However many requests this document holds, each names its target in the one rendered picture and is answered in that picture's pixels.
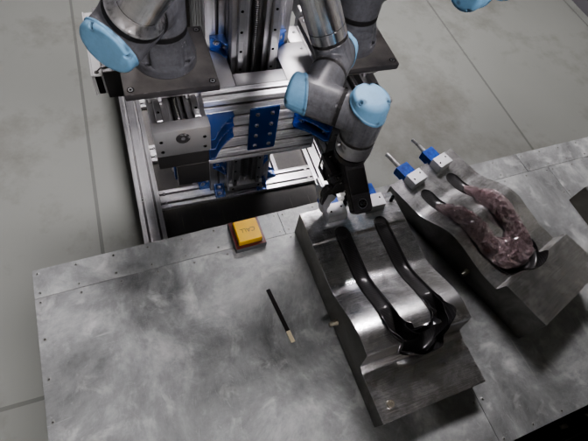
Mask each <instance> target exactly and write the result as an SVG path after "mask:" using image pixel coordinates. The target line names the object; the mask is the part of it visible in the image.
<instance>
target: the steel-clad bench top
mask: <svg viewBox="0 0 588 441"><path fill-rule="evenodd" d="M470 166H471V167H472V168H473V169H474V170H475V171H476V172H477V173H478V174H480V175H482V176H483V177H486V178H488V179H491V180H494V181H497V182H499V183H502V184H503V185H505V186H508V187H510V188H511V189H512V190H514V191H515V192H516V193H517V194H518V195H519V197H520V198H521V199H522V201H523V202H524V203H525V205H526V206H527V207H528V209H529V211H530V212H531V213H532V214H533V215H534V217H535V218H536V220H537V221H538V222H539V223H540V225H541V226H542V227H543V228H544V229H545V230H546V231H547V232H549V233H550V234H551V235H552V236H553V237H554V238H555V237H558V236H560V235H563V234H567V235H568V236H569V237H570V238H571V239H572V240H574V241H575V242H576V243H577V244H578V245H579V246H580V247H581V248H582V249H584V250H585V251H586V252H587V253H588V225H587V223H586V222H585V220H584V219H583V218H582V216H581V215H580V214H579V212H578V211H577V209H576V208H575V207H574V206H573V205H572V204H571V202H570V201H569V199H571V198H572V197H573V196H574V195H576V194H577V193H578V192H580V191H581V190H582V189H583V188H584V187H587V186H588V137H584V138H580V139H577V140H573V141H569V142H565V143H559V144H555V145H551V146H548V147H544V148H540V149H536V150H530V151H526V152H523V153H519V154H514V155H511V156H507V157H501V158H497V159H494V160H489V161H486V162H482V163H478V164H472V165H470ZM318 209H319V203H318V202H316V203H312V204H309V205H304V206H298V207H294V208H291V209H287V210H283V211H280V212H275V213H269V214H265V215H262V216H258V217H257V218H258V220H259V222H260V225H261V228H262V231H263V234H264V236H265V239H266V242H267V244H266V246H264V247H260V248H254V249H251V250H248V251H244V252H241V253H237V254H236V252H235V247H234V244H233V242H232V239H231V236H230V233H229V231H228V224H225V225H221V226H218V227H211V228H208V229H204V230H200V231H196V232H192V233H189V234H182V235H179V236H175V237H171V238H167V239H163V240H160V241H154V242H150V243H145V244H142V245H138V246H135V247H131V248H125V249H120V250H117V251H113V252H109V253H106V254H102V255H95V256H91V257H88V258H84V259H80V260H77V261H73V262H66V263H62V264H59V265H55V266H52V267H48V268H44V269H37V270H34V271H33V272H32V279H33V288H34V297H35V306H36V315H37V325H38V342H39V351H40V360H41V369H42V378H43V388H44V397H45V413H46V423H47V432H48V441H514V440H516V439H517V438H520V437H522V436H524V435H526V434H528V433H530V432H532V431H535V430H537V429H539V428H541V427H543V426H544V425H546V424H549V423H551V422H554V421H556V420H557V419H559V418H561V417H564V416H566V415H568V414H570V413H571V412H573V411H576V410H579V409H581V408H583V407H584V406H586V405H588V284H587V285H586V286H585V287H584V288H583V289H582V290H581V291H580V292H579V293H578V294H577V295H576V296H575V297H574V298H573V299H572V300H571V301H570V302H569V303H568V304H567V305H566V306H565V307H564V308H563V309H562V310H561V311H560V312H559V313H558V314H557V315H556V316H555V317H554V318H553V319H552V320H551V321H550V322H549V323H548V324H547V325H546V326H544V327H542V328H540V329H538V330H536V331H534V332H532V333H530V334H528V335H525V336H523V337H521V338H519V339H518V338H517V337H516V335H515V334H514V333H513V332H512V331H511V330H510V329H509V328H508V327H507V326H506V325H505V324H504V323H503V322H502V321H501V319H500V318H499V317H498V316H497V315H496V314H495V313H494V312H493V311H492V310H491V309H490V308H489V307H488V306H487V305H486V304H485V302H484V301H483V300H482V299H481V298H480V297H479V296H478V295H477V294H476V293H475V292H474V291H473V290H472V289H471V288H470V286H469V285H468V284H467V283H466V282H465V281H464V280H463V279H462V278H461V277H460V276H459V275H458V274H457V273H456V272H455V271H454V269H453V268H452V267H451V266H450V265H449V264H448V263H447V262H446V261H445V260H444V259H443V258H442V257H441V256H440V255H439V254H438V252H437V251H436V250H435V249H434V248H433V247H432V246H431V245H430V244H429V243H428V242H427V241H426V240H425V239H424V238H423V237H422V236H421V235H420V234H419V233H418V232H417V231H416V230H415V229H414V228H413V227H412V226H411V225H410V224H409V223H408V221H407V220H406V221H407V223H408V225H409V228H410V230H411V232H412V234H413V235H414V237H415V239H416V242H417V244H418V246H419V248H420V249H421V251H422V252H423V255H424V257H425V258H426V260H427V261H428V263H429V264H430V265H431V266H432V267H433V269H434V270H435V271H436V272H437V273H438V274H440V275H441V276H442V277H443V278H444V279H445V280H446V281H447V282H448V283H449V284H450V285H451V286H452V287H453V288H454V289H455V290H456V292H457V293H458V294H459V295H460V296H461V298H462V299H463V301H464V303H465V306H466V308H467V310H468V311H469V313H470V315H471V319H470V320H469V321H468V322H467V323H466V324H465V325H463V327H462V328H461V329H460V332H461V336H462V338H463V340H464V342H465V344H466V345H467V347H468V349H469V351H470V353H471V355H472V357H473V358H474V360H475V362H476V364H477V366H478V368H479V370H480V372H481V373H482V375H483V377H484V379H485V380H486V381H485V382H483V383H481V384H479V385H476V386H474V387H472V388H469V389H467V390H464V391H462V392H459V393H457V394H456V395H452V396H450V397H447V398H445V399H443V400H441V401H439V402H435V403H433V404H431V405H429V406H426V407H424V408H422V409H419V410H417V411H414V412H412V413H409V414H408V415H406V416H402V417H400V418H397V419H396V420H393V421H391V422H389V423H385V424H383V425H381V426H378V427H374V424H373V422H372V419H371V417H370V415H369V413H368V409H367V407H366V404H365V403H364V400H363V398H362V395H361V392H360V390H359V388H358V385H357V383H356V380H355V379H354V375H353V372H352V370H351V368H350V366H349V364H348V361H347V357H346V356H345V353H344V351H343V349H342V346H341V344H340V341H339V338H338V336H337V333H336V332H335V330H334V327H333V326H332V327H330V326H329V322H331V319H330V317H329V314H328V312H327V310H326V307H325V304H324V302H323V299H322V297H321V295H320V293H319V289H318V287H317V285H316V283H315V280H314V278H313V275H312V272H311V270H310V268H309V265H308V263H307V261H306V259H305V255H304V252H303V250H302V249H301V246H300V244H299V241H298V238H297V236H296V233H295V229H296V225H297V223H298V217H299V215H300V214H303V213H307V212H310V211H314V210H318ZM268 289H270V290H271V292H272V295H273V297H274V299H275V300H276V303H277V305H278V307H279V309H280V311H281V313H282V314H283V317H284V319H285V321H286V323H287V325H288V327H289V329H290V332H291V334H292V336H293V338H294V340H295V342H292V343H291V341H290V339H289V337H288V335H287V333H286V331H285V330H284V326H283V324H282V322H281V320H280V318H279V317H278V315H277V312H276V310H275V308H274V305H273V304H272V302H271V300H270V297H269V295H268V293H267V291H266V290H268Z"/></svg>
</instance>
